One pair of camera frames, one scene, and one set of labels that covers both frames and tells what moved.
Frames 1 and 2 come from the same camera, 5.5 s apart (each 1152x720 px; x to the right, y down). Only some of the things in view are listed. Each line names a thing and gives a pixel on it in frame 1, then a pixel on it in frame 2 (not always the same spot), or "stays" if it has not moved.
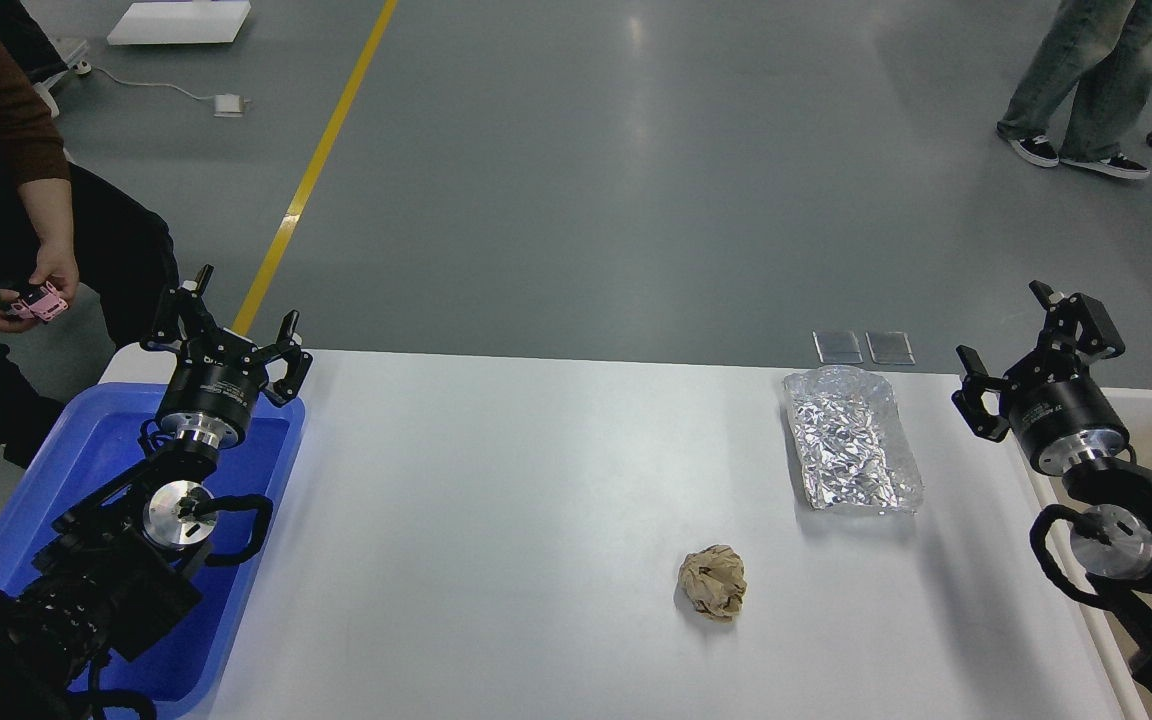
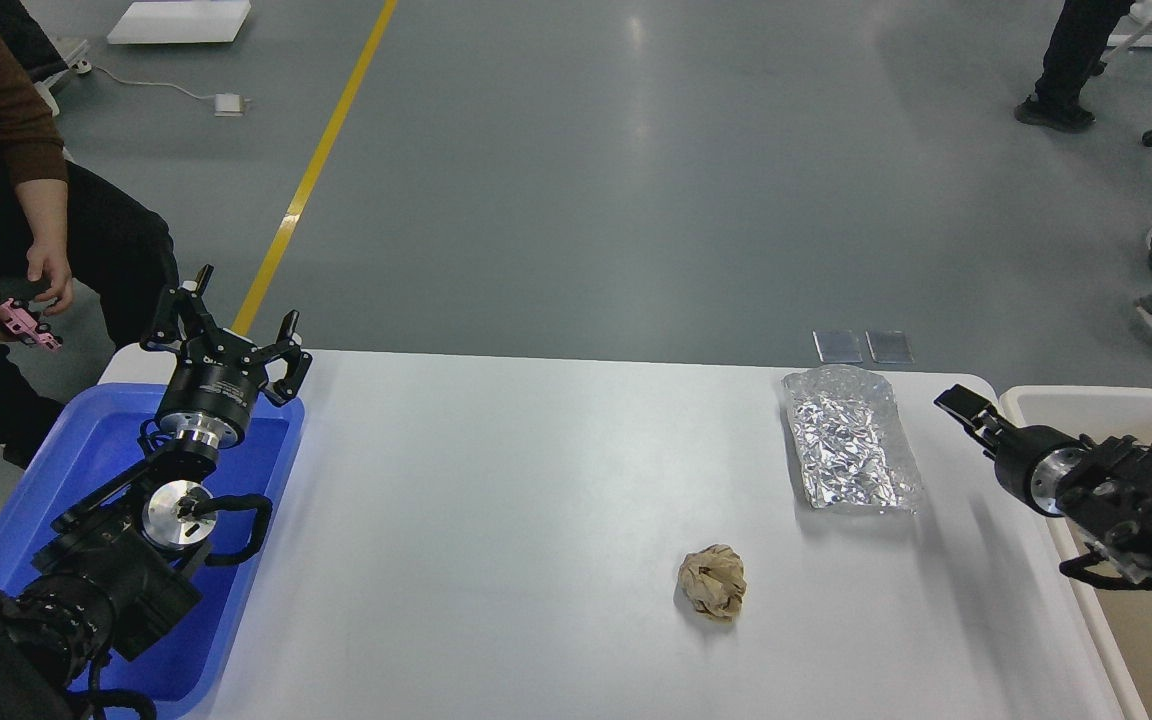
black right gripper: [1056, 412] -> [1028, 463]
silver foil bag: [855, 452] stays
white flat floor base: [179, 22] stays
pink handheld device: [42, 301] -> [21, 320]
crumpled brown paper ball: [713, 579] stays
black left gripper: [214, 386] stays
